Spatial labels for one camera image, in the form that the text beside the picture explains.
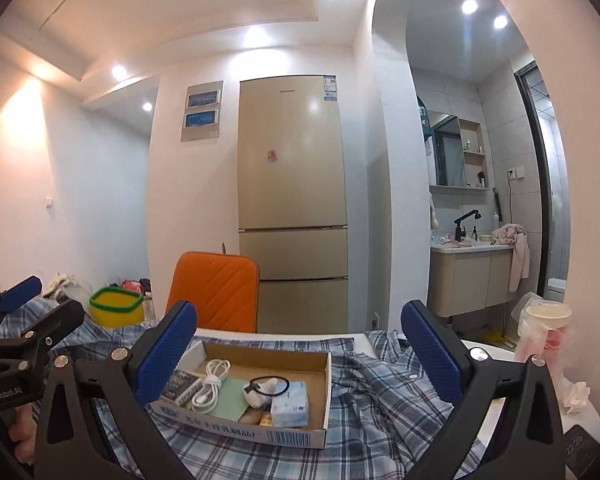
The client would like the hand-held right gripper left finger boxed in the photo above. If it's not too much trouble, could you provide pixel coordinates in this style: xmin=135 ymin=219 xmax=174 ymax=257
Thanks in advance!
xmin=32 ymin=299 xmax=198 ymax=480

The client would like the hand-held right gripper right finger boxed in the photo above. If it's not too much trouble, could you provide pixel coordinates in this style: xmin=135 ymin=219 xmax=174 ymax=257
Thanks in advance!
xmin=400 ymin=300 xmax=567 ymax=480

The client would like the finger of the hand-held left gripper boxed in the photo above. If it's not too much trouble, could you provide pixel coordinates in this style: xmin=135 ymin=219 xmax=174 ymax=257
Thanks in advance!
xmin=0 ymin=275 xmax=44 ymax=331
xmin=0 ymin=298 xmax=87 ymax=363

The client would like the black tissue packet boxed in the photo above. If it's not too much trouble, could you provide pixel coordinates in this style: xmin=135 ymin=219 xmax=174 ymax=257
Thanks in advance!
xmin=160 ymin=368 xmax=201 ymax=404

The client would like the white cable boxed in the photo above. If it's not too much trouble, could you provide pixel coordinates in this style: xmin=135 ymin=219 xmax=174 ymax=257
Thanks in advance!
xmin=176 ymin=358 xmax=232 ymax=408

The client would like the light green card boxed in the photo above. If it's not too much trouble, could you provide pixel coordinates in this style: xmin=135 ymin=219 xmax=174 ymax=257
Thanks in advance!
xmin=209 ymin=377 xmax=254 ymax=422

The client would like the black hair tie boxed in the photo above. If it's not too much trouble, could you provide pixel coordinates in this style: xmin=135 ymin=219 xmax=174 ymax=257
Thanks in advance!
xmin=244 ymin=374 xmax=291 ymax=401

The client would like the light blue tissue packet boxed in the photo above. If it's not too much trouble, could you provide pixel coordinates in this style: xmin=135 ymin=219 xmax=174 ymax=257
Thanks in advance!
xmin=269 ymin=380 xmax=310 ymax=429

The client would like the cardboard box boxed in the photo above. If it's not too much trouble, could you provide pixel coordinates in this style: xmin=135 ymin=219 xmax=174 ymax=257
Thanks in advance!
xmin=148 ymin=341 xmax=333 ymax=450

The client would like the person's left hand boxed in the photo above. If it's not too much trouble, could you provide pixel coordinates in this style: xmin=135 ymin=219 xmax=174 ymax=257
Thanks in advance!
xmin=7 ymin=401 xmax=44 ymax=464

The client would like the pile of grey clothes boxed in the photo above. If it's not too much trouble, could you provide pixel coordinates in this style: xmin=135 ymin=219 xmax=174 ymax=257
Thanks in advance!
xmin=42 ymin=272 xmax=94 ymax=306

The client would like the yellow bin with green rim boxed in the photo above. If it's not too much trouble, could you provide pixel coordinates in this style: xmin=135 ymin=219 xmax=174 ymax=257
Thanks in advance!
xmin=88 ymin=287 xmax=145 ymax=330

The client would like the blue plaid blanket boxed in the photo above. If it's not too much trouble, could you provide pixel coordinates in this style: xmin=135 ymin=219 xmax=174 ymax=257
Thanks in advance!
xmin=0 ymin=300 xmax=487 ymax=480

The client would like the orange quilted chair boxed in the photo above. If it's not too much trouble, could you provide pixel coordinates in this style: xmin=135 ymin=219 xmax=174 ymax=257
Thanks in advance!
xmin=164 ymin=251 xmax=261 ymax=334

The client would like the beige vanity cabinet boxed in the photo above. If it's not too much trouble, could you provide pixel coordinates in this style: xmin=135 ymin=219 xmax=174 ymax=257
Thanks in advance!
xmin=428 ymin=244 xmax=515 ymax=319

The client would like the paper cup in plastic bag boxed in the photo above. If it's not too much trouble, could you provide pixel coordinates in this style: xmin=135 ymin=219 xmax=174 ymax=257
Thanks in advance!
xmin=517 ymin=297 xmax=576 ymax=366

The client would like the pink towel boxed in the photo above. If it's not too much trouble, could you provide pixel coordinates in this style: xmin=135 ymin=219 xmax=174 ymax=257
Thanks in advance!
xmin=489 ymin=223 xmax=531 ymax=294

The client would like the black faucet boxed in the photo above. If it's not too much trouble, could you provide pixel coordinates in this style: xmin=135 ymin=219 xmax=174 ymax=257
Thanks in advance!
xmin=453 ymin=208 xmax=482 ymax=244

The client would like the crumpled white tissue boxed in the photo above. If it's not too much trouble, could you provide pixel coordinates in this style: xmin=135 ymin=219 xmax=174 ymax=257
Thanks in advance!
xmin=559 ymin=381 xmax=592 ymax=414

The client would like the black smartphone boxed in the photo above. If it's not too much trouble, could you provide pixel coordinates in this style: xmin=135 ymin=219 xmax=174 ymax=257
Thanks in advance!
xmin=562 ymin=423 xmax=600 ymax=476

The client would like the beige refrigerator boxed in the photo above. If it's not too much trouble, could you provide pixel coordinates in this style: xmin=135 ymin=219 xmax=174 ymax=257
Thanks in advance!
xmin=237 ymin=73 xmax=350 ymax=335

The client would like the bathroom mirror cabinet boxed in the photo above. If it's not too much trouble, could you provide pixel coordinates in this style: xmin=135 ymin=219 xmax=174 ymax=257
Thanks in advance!
xmin=424 ymin=109 xmax=469 ymax=189

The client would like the recessed bathroom shelf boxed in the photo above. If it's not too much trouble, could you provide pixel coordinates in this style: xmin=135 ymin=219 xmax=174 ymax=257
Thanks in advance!
xmin=458 ymin=117 xmax=487 ymax=190

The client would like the black door frame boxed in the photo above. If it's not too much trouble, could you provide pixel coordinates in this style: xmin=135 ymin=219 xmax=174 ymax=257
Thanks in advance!
xmin=513 ymin=59 xmax=554 ymax=301

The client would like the grey wall panel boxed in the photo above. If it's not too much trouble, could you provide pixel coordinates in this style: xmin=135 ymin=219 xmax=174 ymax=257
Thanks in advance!
xmin=180 ymin=79 xmax=225 ymax=143

